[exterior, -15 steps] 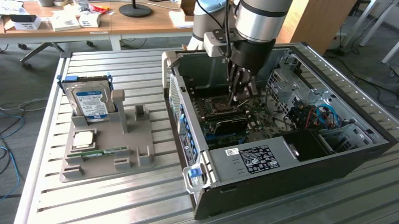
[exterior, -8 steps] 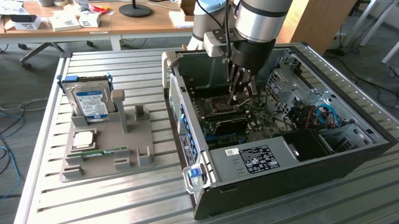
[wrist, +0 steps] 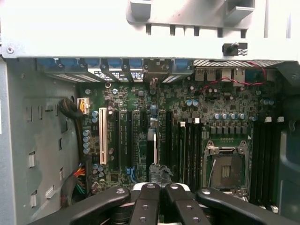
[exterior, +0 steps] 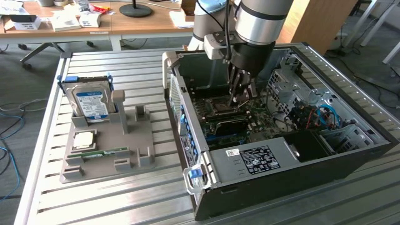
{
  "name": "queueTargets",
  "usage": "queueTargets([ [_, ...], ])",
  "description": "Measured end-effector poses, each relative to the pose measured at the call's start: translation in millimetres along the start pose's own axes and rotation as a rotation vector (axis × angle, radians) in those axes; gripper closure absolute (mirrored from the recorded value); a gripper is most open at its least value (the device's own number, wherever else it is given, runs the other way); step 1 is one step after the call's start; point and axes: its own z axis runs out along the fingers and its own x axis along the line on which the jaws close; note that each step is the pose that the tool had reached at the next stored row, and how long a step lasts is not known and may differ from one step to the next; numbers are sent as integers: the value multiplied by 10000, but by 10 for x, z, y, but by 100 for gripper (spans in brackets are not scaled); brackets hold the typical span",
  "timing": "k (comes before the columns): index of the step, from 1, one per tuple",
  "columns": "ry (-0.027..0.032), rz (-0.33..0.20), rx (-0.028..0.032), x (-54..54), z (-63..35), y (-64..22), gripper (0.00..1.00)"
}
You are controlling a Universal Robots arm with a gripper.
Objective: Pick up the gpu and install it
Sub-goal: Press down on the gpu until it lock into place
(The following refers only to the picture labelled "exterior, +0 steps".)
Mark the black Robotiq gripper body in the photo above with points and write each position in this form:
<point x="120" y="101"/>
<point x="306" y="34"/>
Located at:
<point x="252" y="58"/>

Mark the black Nvidia graphics card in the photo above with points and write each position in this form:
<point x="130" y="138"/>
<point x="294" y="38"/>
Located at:
<point x="230" y="127"/>

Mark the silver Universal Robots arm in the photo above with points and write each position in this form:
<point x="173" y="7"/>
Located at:
<point x="258" y="25"/>

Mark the CPU socket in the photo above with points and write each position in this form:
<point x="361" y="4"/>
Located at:
<point x="218" y="106"/>

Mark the silver perforated drive cage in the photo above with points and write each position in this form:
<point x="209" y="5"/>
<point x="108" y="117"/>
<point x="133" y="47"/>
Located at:
<point x="290" y="93"/>

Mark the green Dell motherboard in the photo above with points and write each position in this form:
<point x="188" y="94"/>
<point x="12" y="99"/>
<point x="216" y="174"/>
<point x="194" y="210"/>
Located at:
<point x="265" y="122"/>

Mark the green RAM stick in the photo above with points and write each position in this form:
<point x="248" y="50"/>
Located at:
<point x="218" y="117"/>
<point x="93" y="154"/>

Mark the blue expansion slot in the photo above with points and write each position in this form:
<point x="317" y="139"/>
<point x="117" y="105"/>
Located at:
<point x="218" y="137"/>

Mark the wooden cabinet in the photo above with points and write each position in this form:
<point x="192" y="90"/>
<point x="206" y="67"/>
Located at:
<point x="321" y="23"/>

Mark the white paper stack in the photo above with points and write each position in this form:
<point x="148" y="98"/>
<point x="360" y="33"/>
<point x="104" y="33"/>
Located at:
<point x="181" y="21"/>

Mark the silver power supply unit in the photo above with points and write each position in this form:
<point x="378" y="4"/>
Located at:
<point x="224" y="168"/>

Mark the silver disk bay tray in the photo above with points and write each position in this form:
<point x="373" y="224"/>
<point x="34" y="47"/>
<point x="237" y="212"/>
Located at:
<point x="346" y="138"/>

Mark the grey blue case latch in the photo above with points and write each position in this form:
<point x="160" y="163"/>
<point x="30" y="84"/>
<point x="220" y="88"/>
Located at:
<point x="193" y="173"/>

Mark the black round lamp base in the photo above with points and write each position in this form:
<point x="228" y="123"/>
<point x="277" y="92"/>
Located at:
<point x="136" y="11"/>

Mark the white table leg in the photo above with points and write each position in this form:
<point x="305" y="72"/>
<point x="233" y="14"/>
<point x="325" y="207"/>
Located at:
<point x="378" y="23"/>

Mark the open black PC case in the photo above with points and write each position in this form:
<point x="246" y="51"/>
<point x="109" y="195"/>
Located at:
<point x="281" y="187"/>

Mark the hard disk with blue carrier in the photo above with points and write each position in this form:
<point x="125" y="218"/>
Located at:
<point x="88" y="105"/>

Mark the grey parts rack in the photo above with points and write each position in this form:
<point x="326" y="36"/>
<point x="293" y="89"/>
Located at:
<point x="105" y="140"/>

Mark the red yellow small item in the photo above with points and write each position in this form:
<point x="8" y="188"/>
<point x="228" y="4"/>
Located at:
<point x="101" y="9"/>

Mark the small white box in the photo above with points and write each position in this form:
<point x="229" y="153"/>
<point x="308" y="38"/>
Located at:
<point x="88" y="21"/>

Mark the silver CPU chip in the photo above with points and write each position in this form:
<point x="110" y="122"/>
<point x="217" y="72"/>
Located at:
<point x="81" y="140"/>

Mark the white printed package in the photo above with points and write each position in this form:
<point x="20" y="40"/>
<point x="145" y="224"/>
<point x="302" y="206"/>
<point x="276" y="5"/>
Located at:
<point x="82" y="4"/>

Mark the flat white box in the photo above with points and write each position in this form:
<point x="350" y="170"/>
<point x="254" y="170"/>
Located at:
<point x="62" y="27"/>

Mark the tape roll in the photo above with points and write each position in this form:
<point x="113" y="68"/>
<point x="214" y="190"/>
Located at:
<point x="60" y="2"/>

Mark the grey cup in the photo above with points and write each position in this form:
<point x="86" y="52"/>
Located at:
<point x="45" y="2"/>

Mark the white box black lid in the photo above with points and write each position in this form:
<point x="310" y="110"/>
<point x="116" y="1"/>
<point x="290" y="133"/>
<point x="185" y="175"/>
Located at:
<point x="26" y="24"/>

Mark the brown cardboard flap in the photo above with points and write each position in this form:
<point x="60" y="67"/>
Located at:
<point x="5" y="25"/>

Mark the loose printed papers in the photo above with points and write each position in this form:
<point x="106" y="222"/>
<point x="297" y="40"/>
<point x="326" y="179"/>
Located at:
<point x="10" y="9"/>

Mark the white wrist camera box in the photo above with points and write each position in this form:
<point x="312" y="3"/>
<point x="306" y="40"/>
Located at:
<point x="214" y="49"/>

